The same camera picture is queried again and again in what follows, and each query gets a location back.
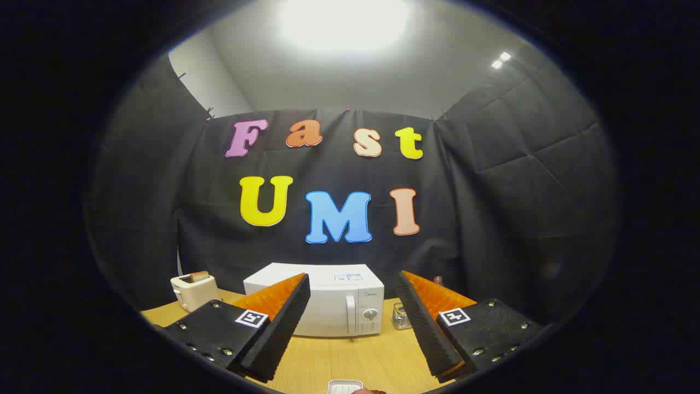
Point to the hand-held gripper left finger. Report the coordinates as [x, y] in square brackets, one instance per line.
[273, 339]

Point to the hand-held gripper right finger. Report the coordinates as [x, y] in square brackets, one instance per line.
[432, 339]

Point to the white toaster oven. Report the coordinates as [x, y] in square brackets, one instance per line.
[339, 306]

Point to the dark red meat strip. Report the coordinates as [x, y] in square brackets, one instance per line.
[369, 392]

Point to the cream bread toaster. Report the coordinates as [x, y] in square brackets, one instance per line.
[196, 295]

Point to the small white dish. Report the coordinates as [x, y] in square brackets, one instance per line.
[344, 387]

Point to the toast slice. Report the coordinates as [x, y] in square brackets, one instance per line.
[199, 276]

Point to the large ceiling light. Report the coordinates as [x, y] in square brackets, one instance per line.
[344, 22]

